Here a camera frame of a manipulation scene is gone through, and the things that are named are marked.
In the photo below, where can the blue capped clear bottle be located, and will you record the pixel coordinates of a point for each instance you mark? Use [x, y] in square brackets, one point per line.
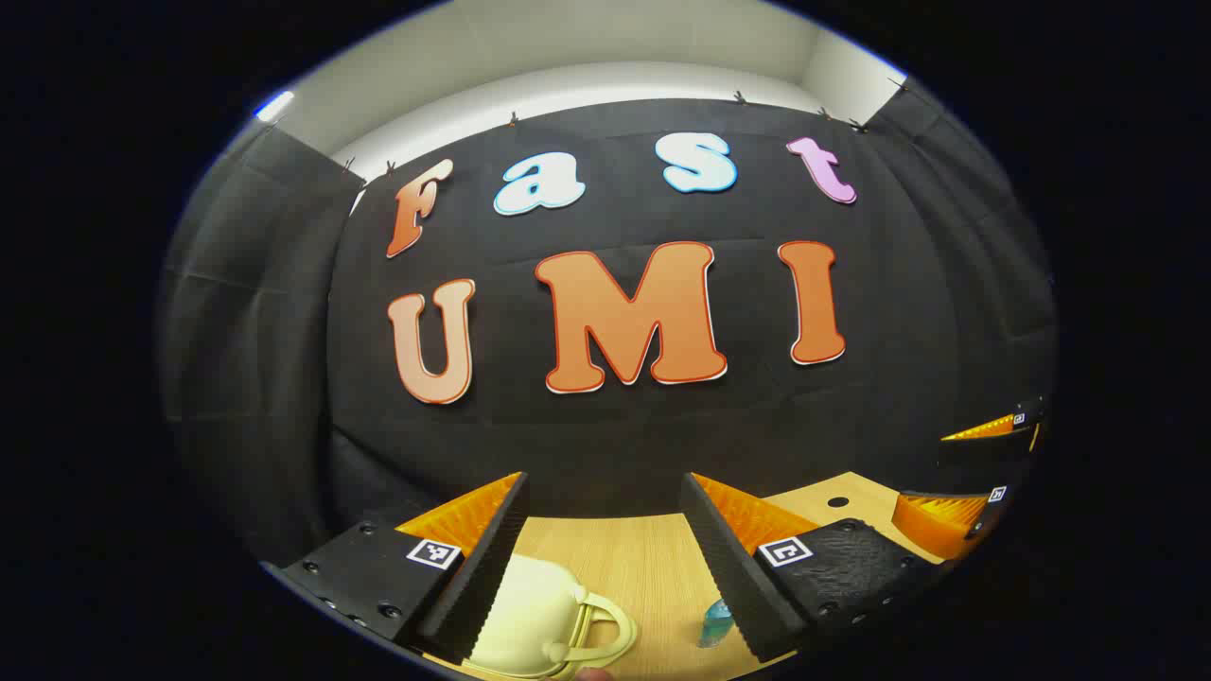
[714, 626]

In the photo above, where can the ceiling light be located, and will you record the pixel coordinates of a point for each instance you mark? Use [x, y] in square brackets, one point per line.
[274, 105]

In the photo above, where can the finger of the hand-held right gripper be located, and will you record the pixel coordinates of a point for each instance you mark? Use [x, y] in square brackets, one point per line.
[946, 525]
[984, 452]

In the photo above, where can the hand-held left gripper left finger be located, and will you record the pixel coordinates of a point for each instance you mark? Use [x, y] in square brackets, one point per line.
[487, 577]

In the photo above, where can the small cream suitcase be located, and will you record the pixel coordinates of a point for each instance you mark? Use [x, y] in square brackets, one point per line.
[530, 615]

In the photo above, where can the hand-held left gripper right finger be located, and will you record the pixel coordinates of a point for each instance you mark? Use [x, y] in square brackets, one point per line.
[733, 577]

